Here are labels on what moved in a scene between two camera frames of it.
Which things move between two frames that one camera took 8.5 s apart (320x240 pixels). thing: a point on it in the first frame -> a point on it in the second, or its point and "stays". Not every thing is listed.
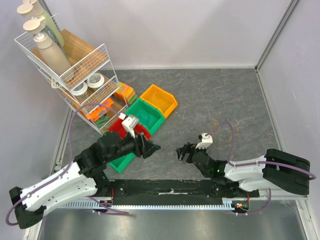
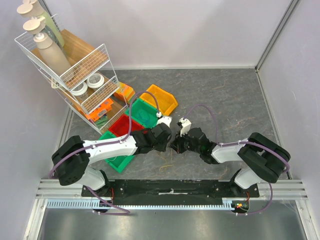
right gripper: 189,154 -> 183,141
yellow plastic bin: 165,102 stays
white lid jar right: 95,80 stays
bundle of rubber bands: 215,128 -> 166,162
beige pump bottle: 55,58 stays
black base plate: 170,192 stays
